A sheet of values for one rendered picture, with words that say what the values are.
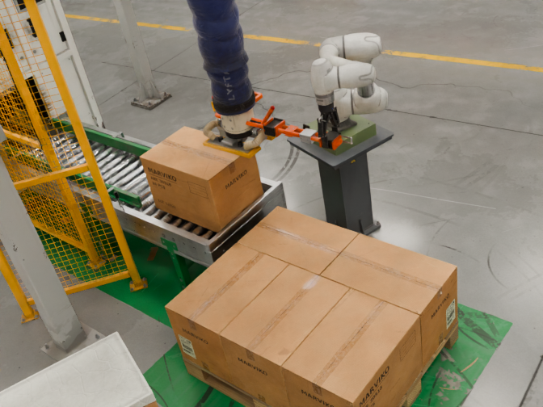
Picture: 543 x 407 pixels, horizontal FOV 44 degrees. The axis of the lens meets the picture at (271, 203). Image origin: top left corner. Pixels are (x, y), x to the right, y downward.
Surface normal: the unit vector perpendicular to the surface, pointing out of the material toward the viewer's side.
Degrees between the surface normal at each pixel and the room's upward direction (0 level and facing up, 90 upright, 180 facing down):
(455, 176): 0
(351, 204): 90
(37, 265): 90
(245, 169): 90
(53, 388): 0
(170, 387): 0
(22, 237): 90
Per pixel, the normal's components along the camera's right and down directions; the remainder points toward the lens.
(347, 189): 0.56, 0.40
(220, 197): 0.77, 0.26
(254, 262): -0.17, -0.80
